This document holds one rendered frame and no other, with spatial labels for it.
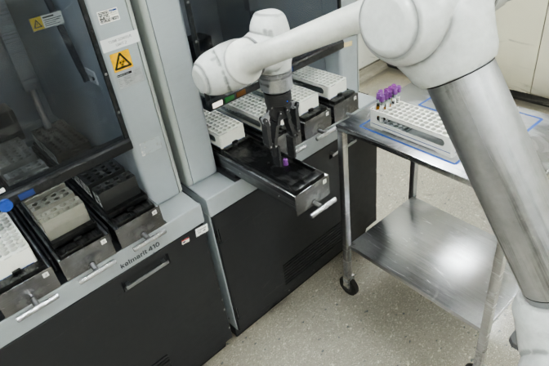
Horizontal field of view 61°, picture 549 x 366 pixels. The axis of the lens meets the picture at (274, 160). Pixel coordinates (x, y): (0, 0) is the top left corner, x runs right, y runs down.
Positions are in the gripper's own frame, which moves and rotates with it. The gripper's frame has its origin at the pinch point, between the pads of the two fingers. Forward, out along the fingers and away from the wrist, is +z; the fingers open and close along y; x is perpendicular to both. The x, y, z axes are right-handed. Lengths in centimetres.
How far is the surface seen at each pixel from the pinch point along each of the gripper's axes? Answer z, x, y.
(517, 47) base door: 48, -28, -226
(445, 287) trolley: 57, 39, -32
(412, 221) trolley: 57, 12, -53
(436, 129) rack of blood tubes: -3.6, 30.4, -31.4
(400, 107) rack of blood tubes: -3.0, 14.2, -37.4
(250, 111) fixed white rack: -1.0, -26.4, -9.1
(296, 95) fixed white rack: -1.4, -21.3, -26.1
